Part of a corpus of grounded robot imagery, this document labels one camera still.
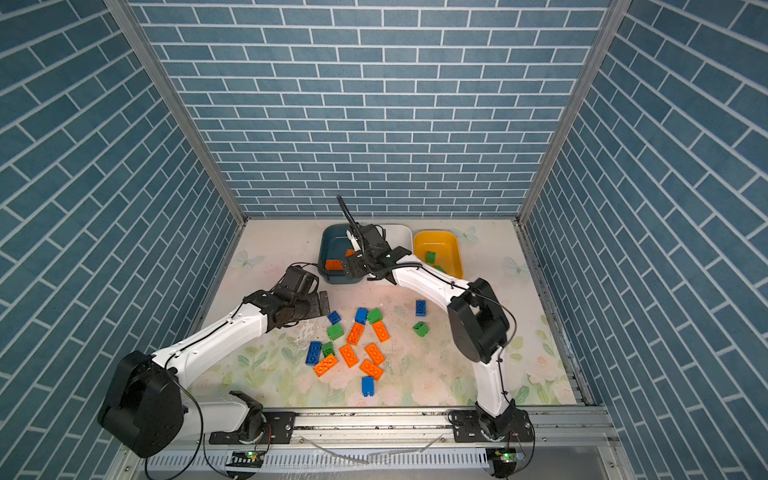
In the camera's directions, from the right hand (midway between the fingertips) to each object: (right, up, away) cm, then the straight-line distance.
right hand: (352, 257), depth 91 cm
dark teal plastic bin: (-10, +4, +21) cm, 24 cm away
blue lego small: (-6, -19, +1) cm, 20 cm away
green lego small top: (+21, -22, -1) cm, 30 cm away
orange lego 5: (+7, -31, -8) cm, 33 cm away
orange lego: (+1, -23, -1) cm, 23 cm away
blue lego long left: (-11, -28, -5) cm, 30 cm away
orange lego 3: (0, -29, -5) cm, 29 cm away
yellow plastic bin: (+30, +2, +20) cm, 36 cm away
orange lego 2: (-6, -30, -8) cm, 31 cm away
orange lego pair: (-9, -4, +14) cm, 17 cm away
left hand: (-10, -14, -4) cm, 18 cm away
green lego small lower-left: (-6, -27, -4) cm, 28 cm away
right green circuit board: (+40, -48, -19) cm, 66 cm away
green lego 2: (-5, -23, -2) cm, 23 cm away
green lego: (+7, -18, +2) cm, 20 cm away
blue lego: (+22, -17, +5) cm, 28 cm away
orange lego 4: (+7, -28, -4) cm, 29 cm away
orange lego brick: (-4, +1, +18) cm, 19 cm away
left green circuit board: (-23, -49, -18) cm, 57 cm away
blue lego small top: (+3, -18, +1) cm, 18 cm away
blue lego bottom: (+6, -34, -11) cm, 37 cm away
